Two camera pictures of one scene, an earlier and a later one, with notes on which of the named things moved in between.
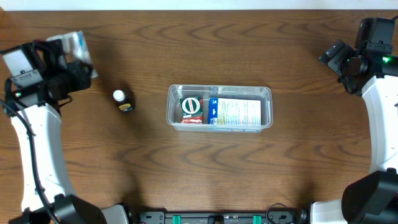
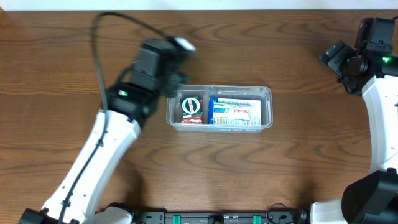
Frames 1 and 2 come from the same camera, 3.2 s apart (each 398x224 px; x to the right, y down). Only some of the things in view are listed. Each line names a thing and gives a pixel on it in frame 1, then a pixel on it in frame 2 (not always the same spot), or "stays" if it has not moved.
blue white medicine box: x=230 y=111 stays
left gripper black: x=50 y=50 → x=171 y=83
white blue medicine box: x=74 y=48 → x=234 y=111
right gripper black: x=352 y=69 stays
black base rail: x=298 y=216 stays
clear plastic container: x=219 y=107 stays
